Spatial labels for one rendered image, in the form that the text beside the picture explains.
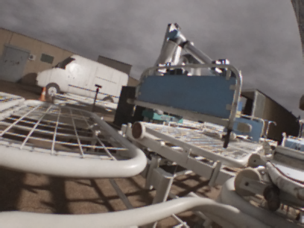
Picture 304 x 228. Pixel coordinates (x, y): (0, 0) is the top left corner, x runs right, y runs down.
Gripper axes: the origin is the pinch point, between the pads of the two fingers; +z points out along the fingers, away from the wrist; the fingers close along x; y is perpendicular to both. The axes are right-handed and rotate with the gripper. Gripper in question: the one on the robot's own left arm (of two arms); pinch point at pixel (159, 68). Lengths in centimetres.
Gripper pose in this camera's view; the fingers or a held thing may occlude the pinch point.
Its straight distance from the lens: 100.8
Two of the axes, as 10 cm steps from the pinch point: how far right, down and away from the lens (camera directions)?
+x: 1.1, -9.8, -1.5
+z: -7.6, 0.1, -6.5
